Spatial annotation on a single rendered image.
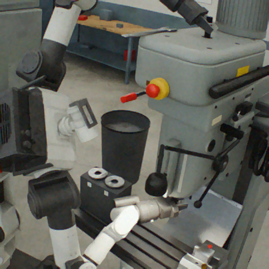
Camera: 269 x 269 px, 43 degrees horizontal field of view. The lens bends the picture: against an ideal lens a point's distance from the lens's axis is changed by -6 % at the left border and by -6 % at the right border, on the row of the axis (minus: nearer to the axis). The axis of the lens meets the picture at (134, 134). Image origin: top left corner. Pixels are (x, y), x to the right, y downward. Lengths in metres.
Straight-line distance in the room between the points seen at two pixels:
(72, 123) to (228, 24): 0.64
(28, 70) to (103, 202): 0.78
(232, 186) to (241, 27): 0.79
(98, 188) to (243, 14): 0.99
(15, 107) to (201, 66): 0.53
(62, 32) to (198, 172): 0.65
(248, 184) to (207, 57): 0.86
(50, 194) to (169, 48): 0.54
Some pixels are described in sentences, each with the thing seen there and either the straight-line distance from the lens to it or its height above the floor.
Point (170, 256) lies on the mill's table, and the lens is 1.64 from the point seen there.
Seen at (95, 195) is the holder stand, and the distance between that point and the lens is 1.72.
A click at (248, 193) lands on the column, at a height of 1.17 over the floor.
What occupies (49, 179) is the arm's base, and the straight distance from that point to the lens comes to 1.13.
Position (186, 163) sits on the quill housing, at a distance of 1.22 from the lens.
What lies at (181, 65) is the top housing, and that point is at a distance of 0.97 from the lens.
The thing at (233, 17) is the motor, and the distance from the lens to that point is 1.29.
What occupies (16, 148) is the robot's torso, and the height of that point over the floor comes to 1.60.
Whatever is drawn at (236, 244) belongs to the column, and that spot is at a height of 0.84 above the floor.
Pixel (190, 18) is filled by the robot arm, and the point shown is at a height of 1.95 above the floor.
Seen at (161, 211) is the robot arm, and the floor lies 1.25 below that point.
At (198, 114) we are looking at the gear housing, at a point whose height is 1.68.
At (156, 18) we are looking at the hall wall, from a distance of 6.59.
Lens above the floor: 2.11
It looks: 28 degrees down
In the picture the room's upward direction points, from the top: 6 degrees clockwise
